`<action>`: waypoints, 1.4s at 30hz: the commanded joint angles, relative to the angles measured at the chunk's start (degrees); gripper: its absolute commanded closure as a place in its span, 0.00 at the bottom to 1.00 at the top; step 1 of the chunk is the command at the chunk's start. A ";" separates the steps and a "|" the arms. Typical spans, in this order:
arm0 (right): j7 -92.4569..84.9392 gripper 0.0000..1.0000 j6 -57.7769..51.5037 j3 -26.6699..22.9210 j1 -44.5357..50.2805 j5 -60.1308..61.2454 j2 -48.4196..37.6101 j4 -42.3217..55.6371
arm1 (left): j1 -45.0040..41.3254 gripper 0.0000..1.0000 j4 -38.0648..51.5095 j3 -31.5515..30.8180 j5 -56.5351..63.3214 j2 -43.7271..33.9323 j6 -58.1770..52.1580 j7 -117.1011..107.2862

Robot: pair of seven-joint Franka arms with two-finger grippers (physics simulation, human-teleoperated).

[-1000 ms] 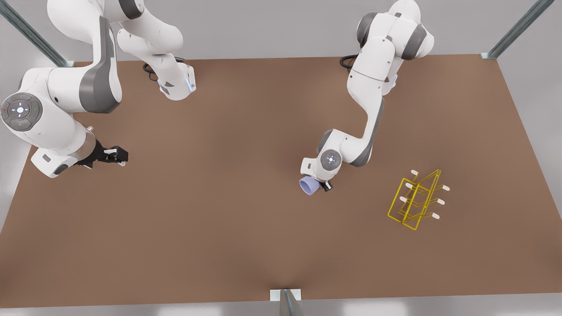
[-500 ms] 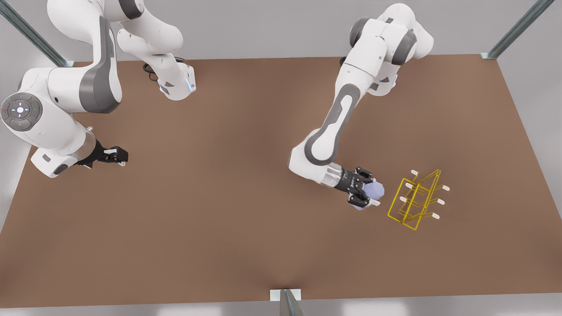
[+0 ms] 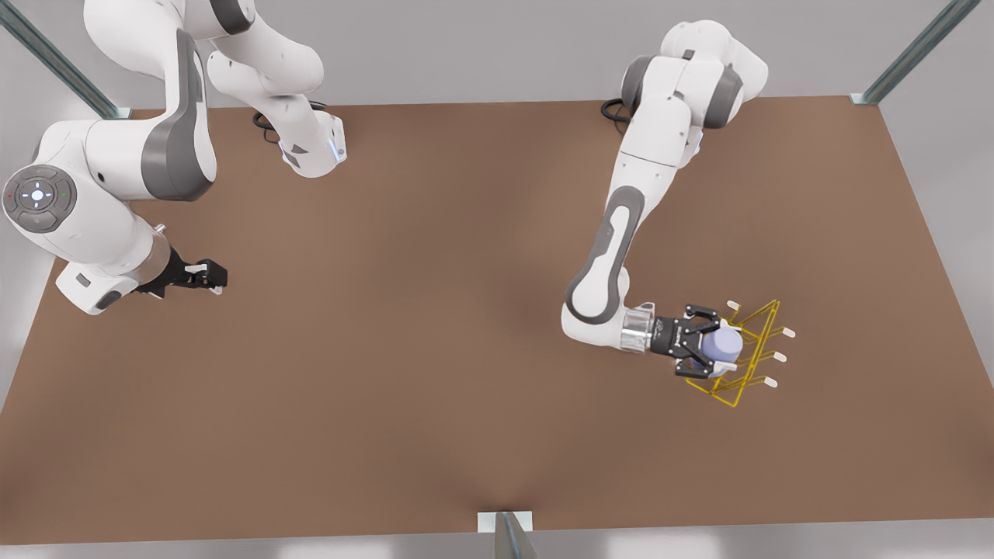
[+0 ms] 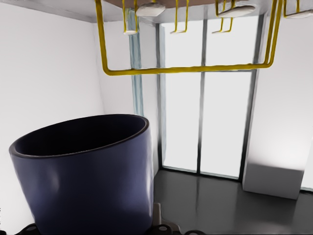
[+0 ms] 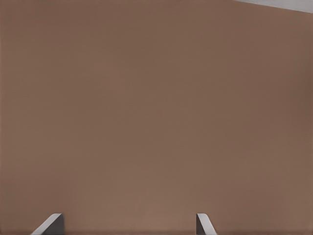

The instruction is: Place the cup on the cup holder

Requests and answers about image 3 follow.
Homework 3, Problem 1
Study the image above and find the yellow wire cup holder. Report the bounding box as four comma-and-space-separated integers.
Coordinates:
684, 299, 796, 409

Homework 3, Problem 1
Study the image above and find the lavender cup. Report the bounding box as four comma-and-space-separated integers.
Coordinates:
702, 325, 744, 378

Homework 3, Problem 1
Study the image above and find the silver frame post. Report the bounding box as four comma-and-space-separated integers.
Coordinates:
477, 511, 538, 559
0, 0, 132, 120
850, 0, 982, 106

